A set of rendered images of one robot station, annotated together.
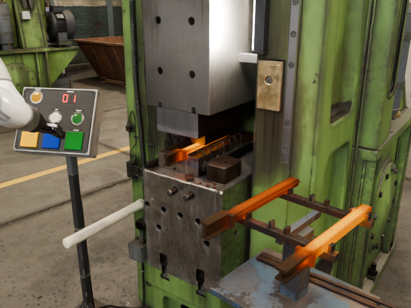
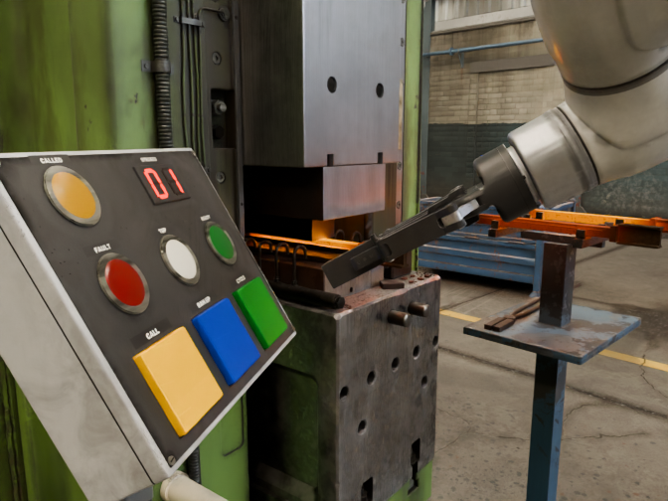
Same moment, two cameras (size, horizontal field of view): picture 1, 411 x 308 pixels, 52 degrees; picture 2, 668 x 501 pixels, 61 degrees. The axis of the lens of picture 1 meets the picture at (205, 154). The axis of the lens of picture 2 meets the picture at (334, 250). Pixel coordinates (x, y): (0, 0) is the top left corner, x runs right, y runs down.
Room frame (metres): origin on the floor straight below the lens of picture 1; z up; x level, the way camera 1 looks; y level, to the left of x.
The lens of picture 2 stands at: (1.53, 1.19, 1.21)
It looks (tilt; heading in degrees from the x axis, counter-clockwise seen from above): 11 degrees down; 273
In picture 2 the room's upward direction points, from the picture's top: straight up
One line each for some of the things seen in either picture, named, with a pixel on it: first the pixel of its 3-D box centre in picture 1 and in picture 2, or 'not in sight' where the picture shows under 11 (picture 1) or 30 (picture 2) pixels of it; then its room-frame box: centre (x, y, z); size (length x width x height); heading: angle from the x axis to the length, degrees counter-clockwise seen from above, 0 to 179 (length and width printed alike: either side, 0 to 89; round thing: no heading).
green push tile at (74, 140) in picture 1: (74, 140); (258, 312); (1.65, 0.54, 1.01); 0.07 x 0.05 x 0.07; 80
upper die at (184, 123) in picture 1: (208, 111); (275, 185); (1.71, -0.01, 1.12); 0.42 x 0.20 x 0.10; 145
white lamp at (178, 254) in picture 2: (55, 117); (180, 259); (1.71, 0.63, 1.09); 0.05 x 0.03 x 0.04; 55
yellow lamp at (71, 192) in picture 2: (36, 97); (73, 196); (1.77, 0.72, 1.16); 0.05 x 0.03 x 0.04; 55
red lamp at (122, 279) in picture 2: not in sight; (124, 282); (1.73, 0.73, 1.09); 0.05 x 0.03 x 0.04; 55
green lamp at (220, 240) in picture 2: (77, 118); (221, 243); (1.70, 0.53, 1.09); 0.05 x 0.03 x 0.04; 55
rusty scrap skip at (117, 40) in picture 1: (126, 61); not in sight; (8.64, 1.60, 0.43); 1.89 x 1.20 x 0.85; 47
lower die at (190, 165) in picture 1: (208, 147); (276, 258); (1.71, -0.01, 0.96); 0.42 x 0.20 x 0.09; 145
